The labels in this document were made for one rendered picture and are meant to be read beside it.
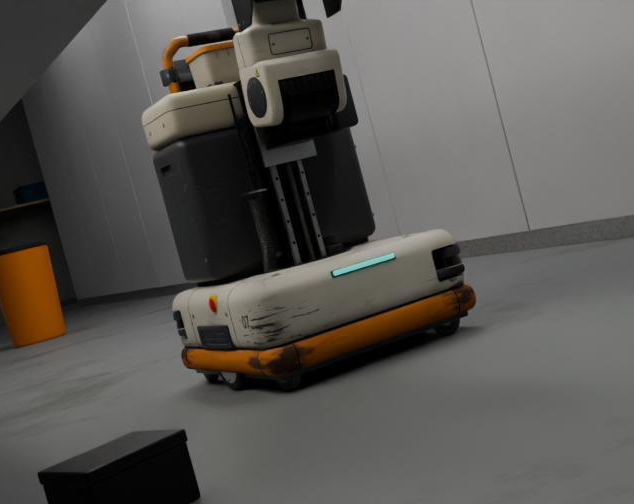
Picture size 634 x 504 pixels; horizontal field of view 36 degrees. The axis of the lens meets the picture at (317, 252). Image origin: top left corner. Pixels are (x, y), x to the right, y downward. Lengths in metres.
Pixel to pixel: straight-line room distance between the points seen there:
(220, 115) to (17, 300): 4.47
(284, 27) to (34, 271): 4.70
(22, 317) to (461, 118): 3.67
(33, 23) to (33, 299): 6.61
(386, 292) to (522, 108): 1.87
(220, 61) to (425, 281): 0.84
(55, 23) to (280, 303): 1.95
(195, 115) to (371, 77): 2.47
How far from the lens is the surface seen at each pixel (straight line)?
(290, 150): 2.66
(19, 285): 7.00
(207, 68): 2.78
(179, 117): 2.66
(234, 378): 2.61
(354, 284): 2.43
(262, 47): 2.50
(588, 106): 3.93
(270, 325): 2.34
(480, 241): 4.59
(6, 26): 0.41
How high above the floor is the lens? 0.42
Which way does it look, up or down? 3 degrees down
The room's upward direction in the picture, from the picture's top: 15 degrees counter-clockwise
